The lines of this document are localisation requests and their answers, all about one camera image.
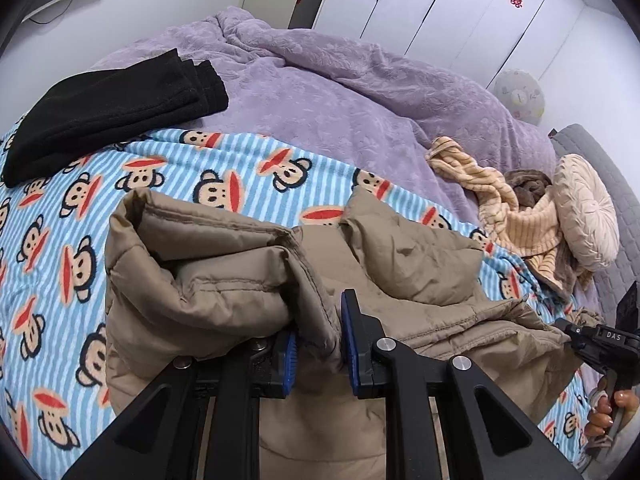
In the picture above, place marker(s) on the cream round pillow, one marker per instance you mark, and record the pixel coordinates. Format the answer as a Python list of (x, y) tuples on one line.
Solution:
[(586, 213)]

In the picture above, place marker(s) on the beige puffer jacket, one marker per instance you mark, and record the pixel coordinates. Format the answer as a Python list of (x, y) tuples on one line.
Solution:
[(191, 280)]

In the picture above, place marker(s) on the black folded garment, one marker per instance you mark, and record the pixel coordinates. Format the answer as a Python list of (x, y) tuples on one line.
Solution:
[(89, 111)]

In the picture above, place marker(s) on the tan striped fleece garment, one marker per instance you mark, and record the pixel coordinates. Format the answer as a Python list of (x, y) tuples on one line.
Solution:
[(533, 233)]

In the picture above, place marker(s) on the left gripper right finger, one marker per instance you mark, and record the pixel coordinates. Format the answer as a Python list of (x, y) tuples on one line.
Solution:
[(444, 419)]

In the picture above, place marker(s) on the purple duvet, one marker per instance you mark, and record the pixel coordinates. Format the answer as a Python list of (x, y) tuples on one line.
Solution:
[(349, 100)]

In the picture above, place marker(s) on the white wardrobe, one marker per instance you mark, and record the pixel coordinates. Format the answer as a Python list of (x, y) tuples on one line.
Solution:
[(582, 53)]

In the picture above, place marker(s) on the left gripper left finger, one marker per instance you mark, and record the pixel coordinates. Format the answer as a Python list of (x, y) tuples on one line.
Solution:
[(197, 419)]

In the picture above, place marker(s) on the blue monkey print blanket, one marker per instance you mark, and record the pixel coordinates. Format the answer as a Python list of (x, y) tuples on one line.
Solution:
[(53, 232)]

